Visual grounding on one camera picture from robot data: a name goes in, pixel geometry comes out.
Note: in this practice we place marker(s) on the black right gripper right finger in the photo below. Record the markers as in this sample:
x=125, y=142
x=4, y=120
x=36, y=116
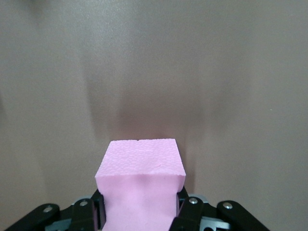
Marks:
x=192, y=211

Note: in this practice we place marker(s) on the brown table mat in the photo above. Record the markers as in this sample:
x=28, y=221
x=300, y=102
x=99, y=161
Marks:
x=154, y=60

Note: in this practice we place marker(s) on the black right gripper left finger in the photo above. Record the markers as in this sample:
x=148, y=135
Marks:
x=81, y=214

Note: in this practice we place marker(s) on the pink foam cube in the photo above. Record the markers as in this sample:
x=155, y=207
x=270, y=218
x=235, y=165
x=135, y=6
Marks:
x=139, y=163

